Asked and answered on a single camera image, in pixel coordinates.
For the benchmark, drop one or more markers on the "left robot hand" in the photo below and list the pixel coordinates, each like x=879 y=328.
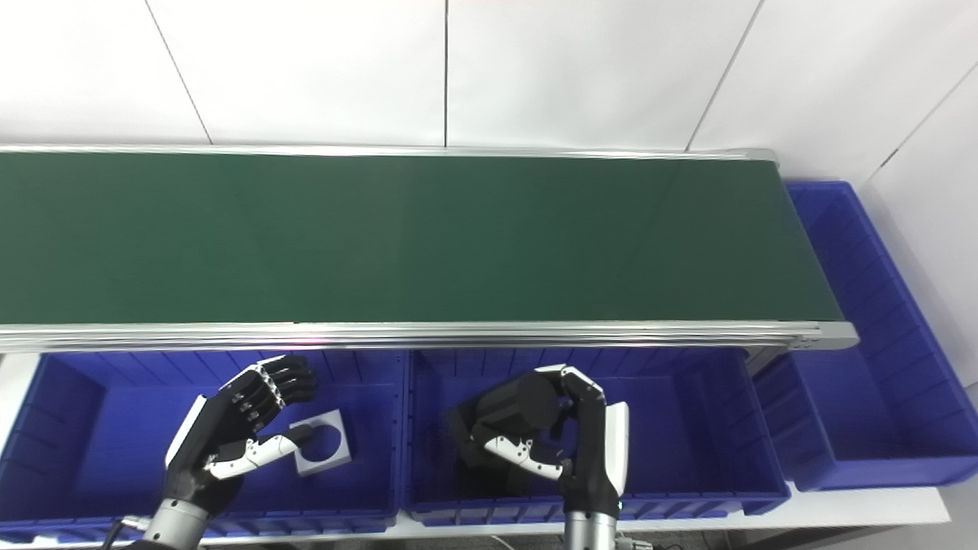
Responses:
x=221 y=428

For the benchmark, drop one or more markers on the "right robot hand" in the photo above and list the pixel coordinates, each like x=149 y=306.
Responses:
x=600 y=451

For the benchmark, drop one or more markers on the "black cylinder part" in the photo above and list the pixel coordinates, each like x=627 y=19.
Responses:
x=519 y=405

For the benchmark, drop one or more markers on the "blue plastic bin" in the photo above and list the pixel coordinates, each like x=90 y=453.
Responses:
x=688 y=435
x=92 y=443
x=879 y=367

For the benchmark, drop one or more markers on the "grey square part with hole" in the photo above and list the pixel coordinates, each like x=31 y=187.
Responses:
x=336 y=454

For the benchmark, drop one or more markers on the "green conveyor belt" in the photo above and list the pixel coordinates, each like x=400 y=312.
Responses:
x=382 y=237
x=458 y=336

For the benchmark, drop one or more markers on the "aluminium conveyor leg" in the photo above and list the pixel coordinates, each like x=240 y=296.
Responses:
x=764 y=357

